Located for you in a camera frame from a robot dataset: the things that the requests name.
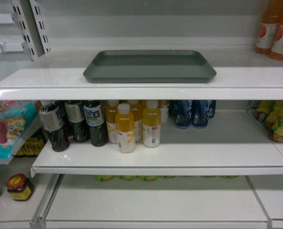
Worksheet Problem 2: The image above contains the grey rectangular serving tray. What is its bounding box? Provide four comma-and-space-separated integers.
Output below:
83, 50, 217, 83

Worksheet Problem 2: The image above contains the orange juice bottle right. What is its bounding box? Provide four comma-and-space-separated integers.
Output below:
143, 100, 161, 148

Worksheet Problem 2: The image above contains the orange juice bottle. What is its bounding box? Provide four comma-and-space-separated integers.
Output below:
143, 100, 161, 148
105, 100, 119, 144
115, 103, 136, 154

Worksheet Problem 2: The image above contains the orange juice bottle front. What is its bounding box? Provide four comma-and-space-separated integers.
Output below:
115, 103, 136, 154

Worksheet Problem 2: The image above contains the orange juice bottle back left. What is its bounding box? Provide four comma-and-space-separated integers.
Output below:
105, 100, 119, 144

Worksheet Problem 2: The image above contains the blue drink bottle left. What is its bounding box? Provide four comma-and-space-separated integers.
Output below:
175, 100, 193, 129

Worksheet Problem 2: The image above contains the blue drink bottle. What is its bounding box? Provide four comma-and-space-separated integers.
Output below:
175, 100, 193, 129
191, 100, 212, 129

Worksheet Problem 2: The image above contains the dark tea bottle white label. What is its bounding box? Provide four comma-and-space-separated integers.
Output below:
84, 100, 108, 147

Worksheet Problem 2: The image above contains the blue drink bottle right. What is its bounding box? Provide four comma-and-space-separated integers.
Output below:
191, 100, 212, 129

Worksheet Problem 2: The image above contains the dark tea bottle middle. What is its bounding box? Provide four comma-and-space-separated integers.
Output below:
65, 100, 90, 143

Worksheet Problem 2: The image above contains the dark tea bottle front left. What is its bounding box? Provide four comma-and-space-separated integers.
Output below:
39, 100, 70, 152

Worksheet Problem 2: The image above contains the white middle shelf board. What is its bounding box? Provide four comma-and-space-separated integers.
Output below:
31, 110, 283, 176

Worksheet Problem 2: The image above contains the white shelf board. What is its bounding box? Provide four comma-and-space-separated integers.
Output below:
31, 110, 283, 176
0, 49, 283, 101

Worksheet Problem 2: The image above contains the white upper shelf board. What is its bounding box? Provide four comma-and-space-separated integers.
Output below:
0, 49, 283, 101

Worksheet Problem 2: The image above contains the colourful snack package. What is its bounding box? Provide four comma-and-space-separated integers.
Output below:
0, 100, 42, 161

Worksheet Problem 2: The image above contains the yellow label bottle right shelf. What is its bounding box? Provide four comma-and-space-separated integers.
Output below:
268, 101, 283, 143

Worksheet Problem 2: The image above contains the red lid sauce jar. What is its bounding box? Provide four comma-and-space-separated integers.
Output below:
6, 173, 34, 201

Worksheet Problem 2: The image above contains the slotted white shelf upright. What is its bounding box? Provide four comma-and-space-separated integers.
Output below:
10, 0, 51, 61

